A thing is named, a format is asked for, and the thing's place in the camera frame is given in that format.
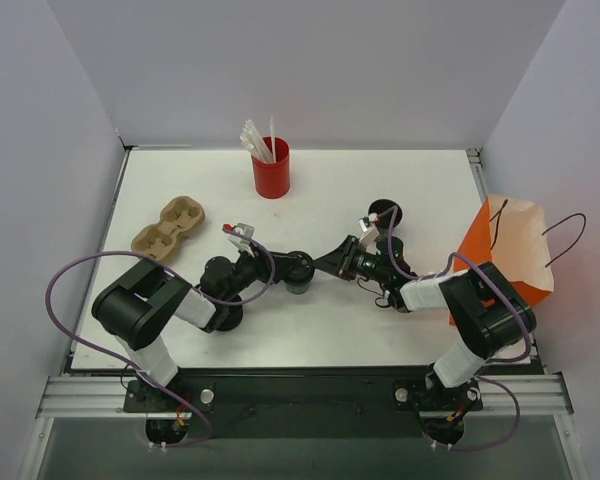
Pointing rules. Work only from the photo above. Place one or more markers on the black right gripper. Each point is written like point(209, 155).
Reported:
point(348, 258)

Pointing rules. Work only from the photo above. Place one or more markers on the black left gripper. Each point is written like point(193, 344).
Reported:
point(273, 265)

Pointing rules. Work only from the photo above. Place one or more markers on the black cup lid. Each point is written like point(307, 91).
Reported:
point(302, 268)

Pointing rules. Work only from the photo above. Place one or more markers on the black paper coffee cup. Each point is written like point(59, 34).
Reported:
point(297, 288)

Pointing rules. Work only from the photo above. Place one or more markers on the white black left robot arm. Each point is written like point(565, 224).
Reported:
point(136, 307)

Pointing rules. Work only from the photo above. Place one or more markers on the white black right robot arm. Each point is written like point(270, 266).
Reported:
point(493, 322)

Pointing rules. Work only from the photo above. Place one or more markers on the stack of black lids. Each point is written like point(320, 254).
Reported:
point(228, 317)

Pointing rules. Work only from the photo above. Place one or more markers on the red cylindrical straw holder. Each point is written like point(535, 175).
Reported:
point(272, 181)

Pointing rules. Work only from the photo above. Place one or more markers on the brown cardboard cup carrier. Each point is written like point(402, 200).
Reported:
point(181, 218)

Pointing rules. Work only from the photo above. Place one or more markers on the white wrapped straw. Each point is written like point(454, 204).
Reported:
point(273, 140)

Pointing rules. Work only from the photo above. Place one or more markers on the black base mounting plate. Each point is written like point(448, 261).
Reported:
point(303, 403)

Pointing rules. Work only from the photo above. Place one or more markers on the orange paper bag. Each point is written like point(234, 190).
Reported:
point(512, 234)

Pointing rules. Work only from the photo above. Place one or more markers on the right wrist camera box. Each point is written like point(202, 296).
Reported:
point(371, 230)

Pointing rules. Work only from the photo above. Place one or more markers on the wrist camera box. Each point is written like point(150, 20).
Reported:
point(371, 230)
point(240, 235)

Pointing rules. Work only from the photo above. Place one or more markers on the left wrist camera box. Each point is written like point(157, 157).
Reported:
point(240, 235)

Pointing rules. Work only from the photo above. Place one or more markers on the aluminium frame rail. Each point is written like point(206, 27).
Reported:
point(103, 397)

